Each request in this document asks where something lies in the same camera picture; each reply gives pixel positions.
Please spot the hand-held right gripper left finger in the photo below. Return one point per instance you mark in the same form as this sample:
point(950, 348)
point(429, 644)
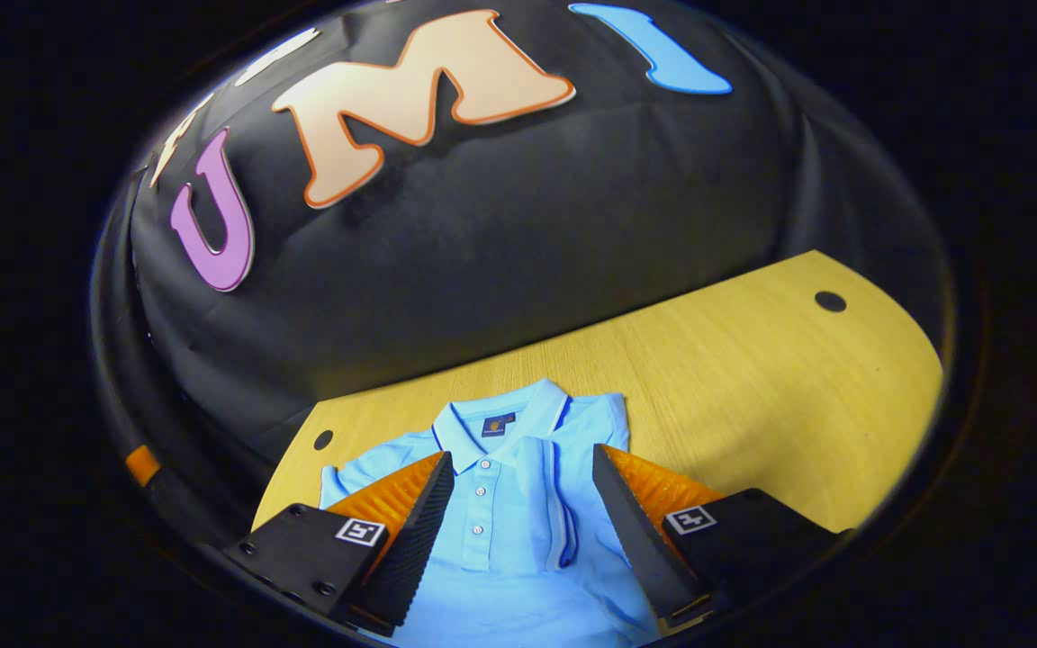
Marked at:
point(410, 549)

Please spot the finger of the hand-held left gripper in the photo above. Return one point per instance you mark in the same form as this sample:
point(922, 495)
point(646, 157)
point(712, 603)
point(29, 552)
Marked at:
point(143, 465)

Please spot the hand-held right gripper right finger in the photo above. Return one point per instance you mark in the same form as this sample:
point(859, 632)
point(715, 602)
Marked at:
point(640, 540)

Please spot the light blue polo T-shirt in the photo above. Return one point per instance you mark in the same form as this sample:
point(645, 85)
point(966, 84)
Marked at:
point(518, 504)

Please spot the black table grommet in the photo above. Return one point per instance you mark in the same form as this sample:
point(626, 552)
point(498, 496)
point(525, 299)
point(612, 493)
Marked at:
point(323, 440)
point(830, 301)

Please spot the black backdrop cloth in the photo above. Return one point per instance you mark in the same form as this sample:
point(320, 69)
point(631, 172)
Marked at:
point(527, 225)

